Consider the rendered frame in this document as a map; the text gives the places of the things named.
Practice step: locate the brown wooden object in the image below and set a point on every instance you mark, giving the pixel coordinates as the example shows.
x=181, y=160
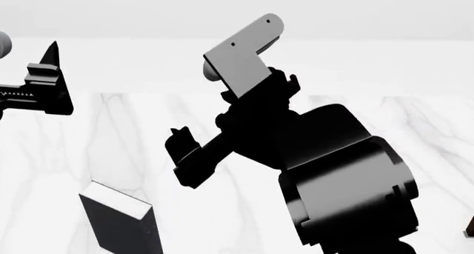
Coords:
x=469, y=226

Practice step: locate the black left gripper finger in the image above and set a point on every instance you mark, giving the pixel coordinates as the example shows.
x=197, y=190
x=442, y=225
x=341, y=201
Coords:
x=55, y=98

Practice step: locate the grey right wrist camera bracket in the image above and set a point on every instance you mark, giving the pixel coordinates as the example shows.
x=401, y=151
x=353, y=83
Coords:
x=240, y=59

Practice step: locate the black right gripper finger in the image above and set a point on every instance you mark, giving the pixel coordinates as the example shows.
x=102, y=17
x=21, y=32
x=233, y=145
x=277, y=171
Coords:
x=189, y=165
x=294, y=83

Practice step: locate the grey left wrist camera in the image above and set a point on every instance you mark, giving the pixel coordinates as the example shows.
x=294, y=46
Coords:
x=3, y=44

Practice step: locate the dark grey box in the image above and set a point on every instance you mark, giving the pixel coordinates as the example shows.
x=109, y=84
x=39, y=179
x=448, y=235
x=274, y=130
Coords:
x=118, y=223

